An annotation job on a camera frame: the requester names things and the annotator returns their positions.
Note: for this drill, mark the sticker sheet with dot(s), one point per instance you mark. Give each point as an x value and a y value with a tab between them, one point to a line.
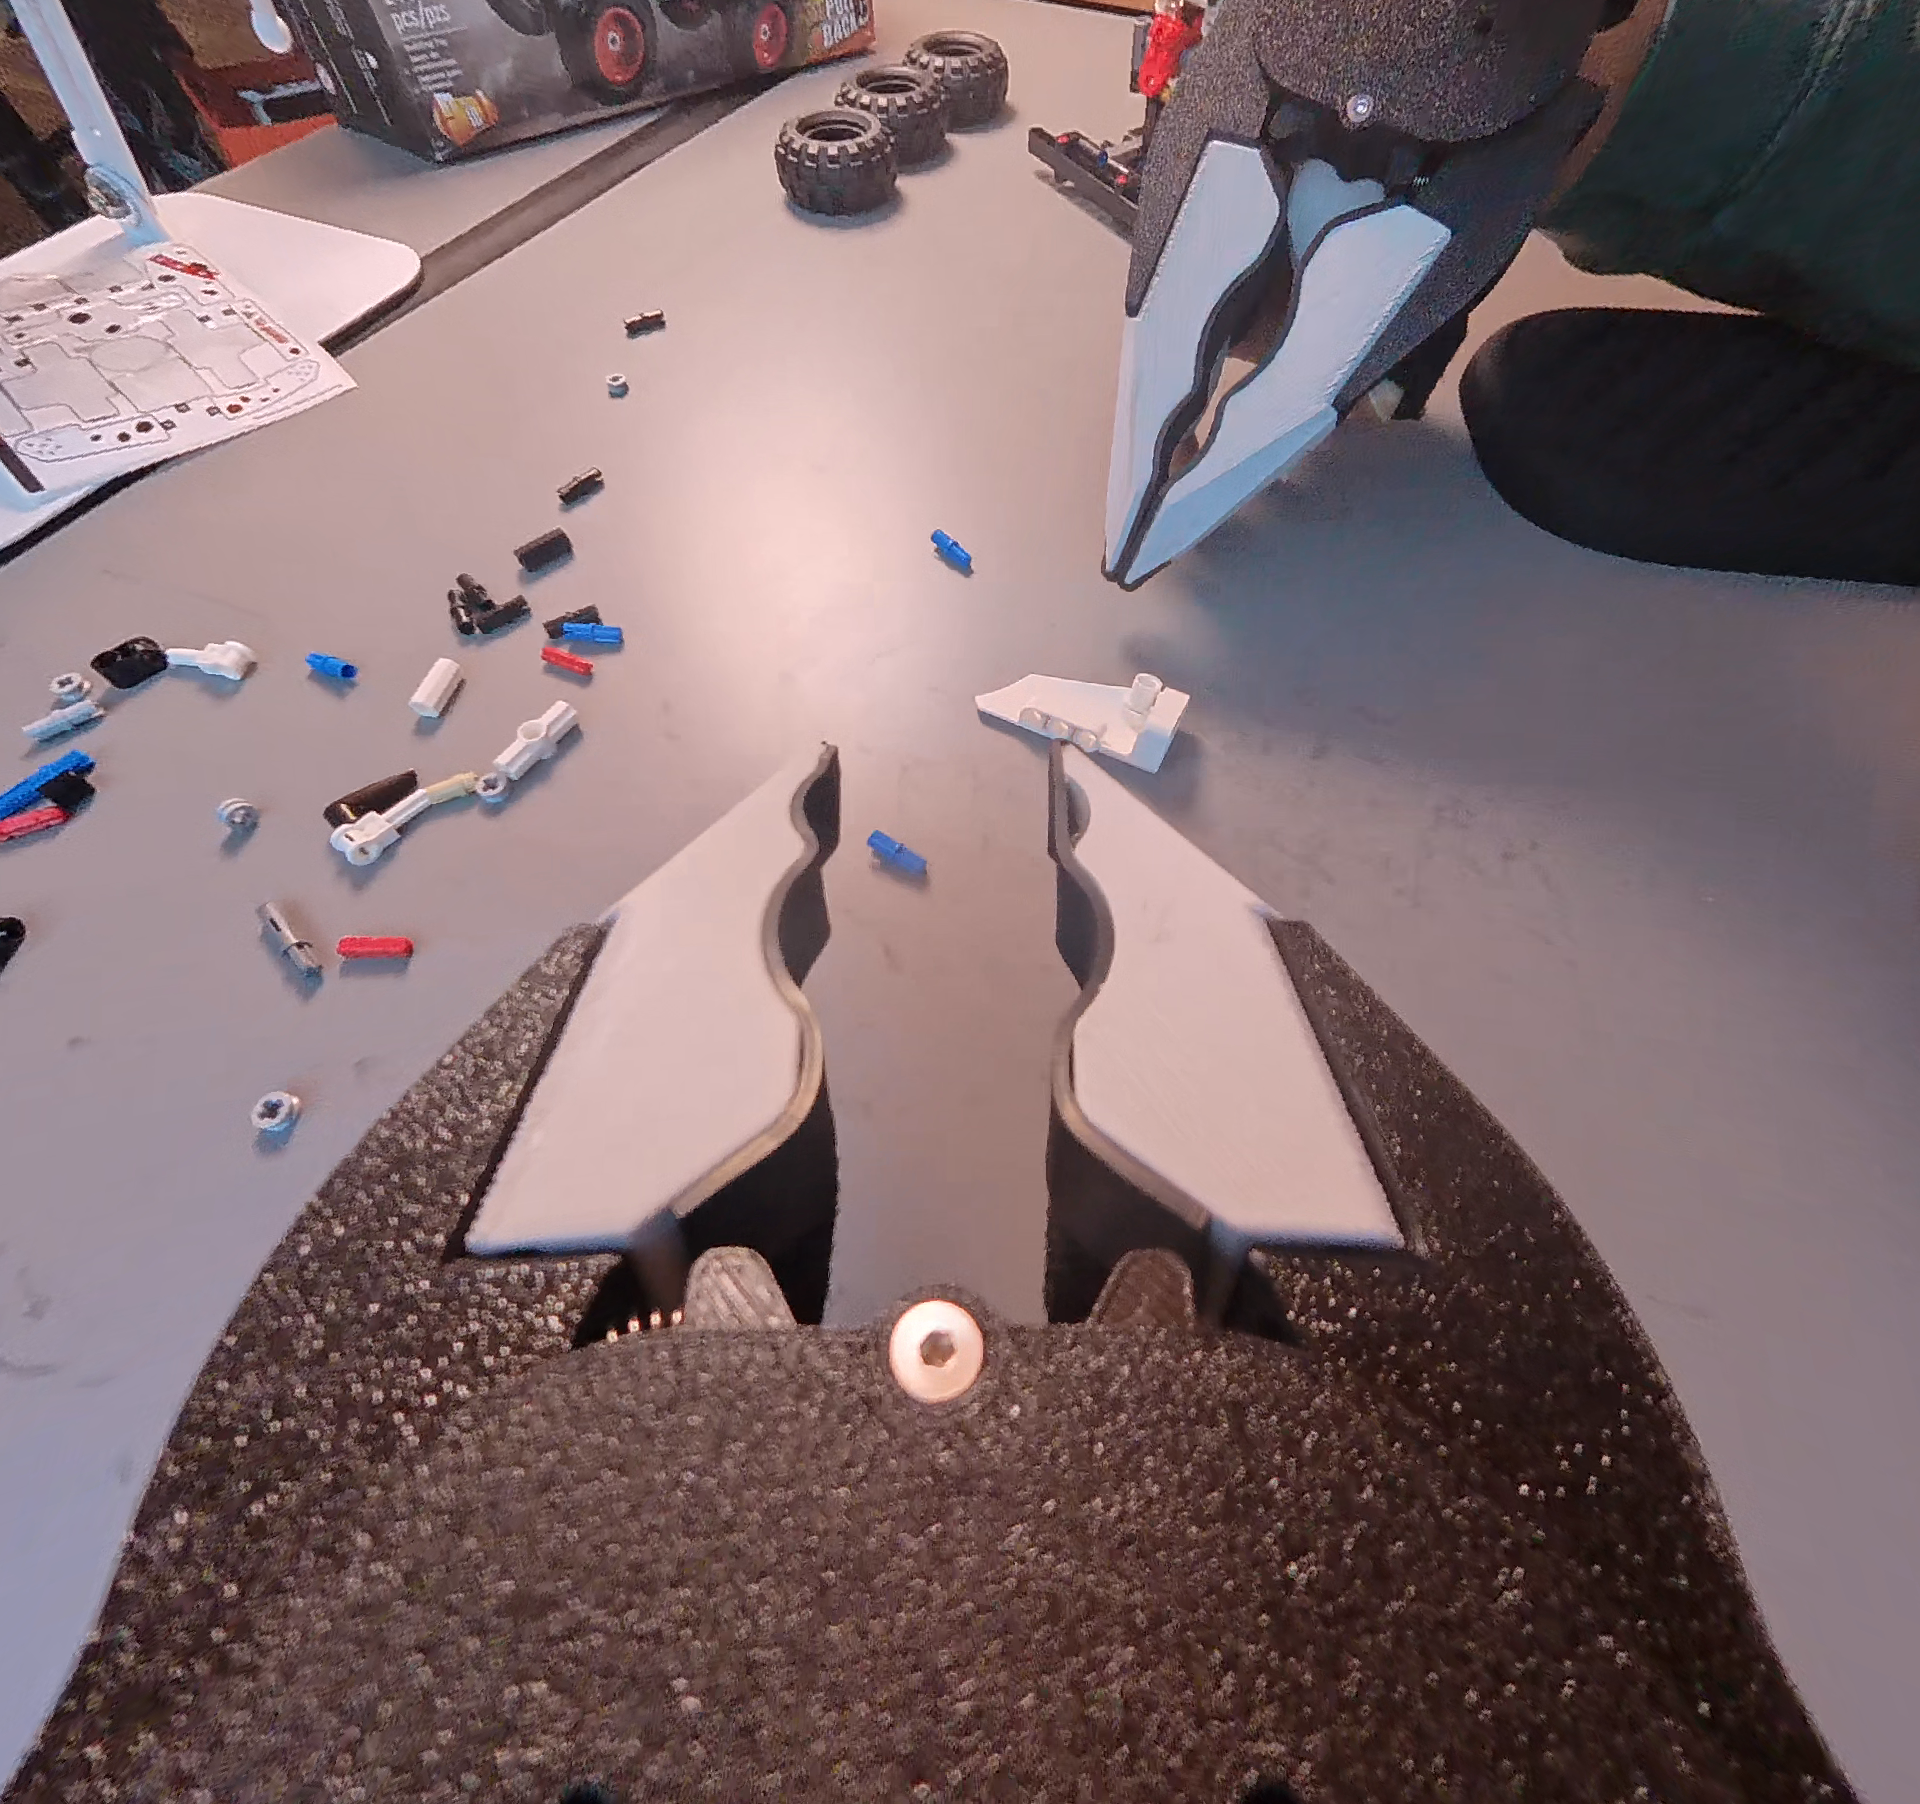
150	384

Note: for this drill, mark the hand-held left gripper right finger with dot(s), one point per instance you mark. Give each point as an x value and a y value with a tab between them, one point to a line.
1212	1069

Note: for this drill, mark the white book stand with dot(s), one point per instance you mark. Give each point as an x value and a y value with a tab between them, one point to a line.
285	260

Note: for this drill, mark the white lego panel piece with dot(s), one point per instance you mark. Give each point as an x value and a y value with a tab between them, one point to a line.
1118	737

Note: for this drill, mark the blue lego pin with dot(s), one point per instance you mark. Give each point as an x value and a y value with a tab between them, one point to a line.
950	549
894	852

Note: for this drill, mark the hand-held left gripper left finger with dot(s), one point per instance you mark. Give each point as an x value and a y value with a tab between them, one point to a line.
662	1055

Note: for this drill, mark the scattered small lego pieces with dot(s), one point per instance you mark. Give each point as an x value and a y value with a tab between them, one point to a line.
437	683

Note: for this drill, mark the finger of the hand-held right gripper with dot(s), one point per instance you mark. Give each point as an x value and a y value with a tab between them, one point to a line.
1347	319
1193	337

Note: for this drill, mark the black lego tire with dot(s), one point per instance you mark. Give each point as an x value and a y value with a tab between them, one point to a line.
983	87
927	127
796	168

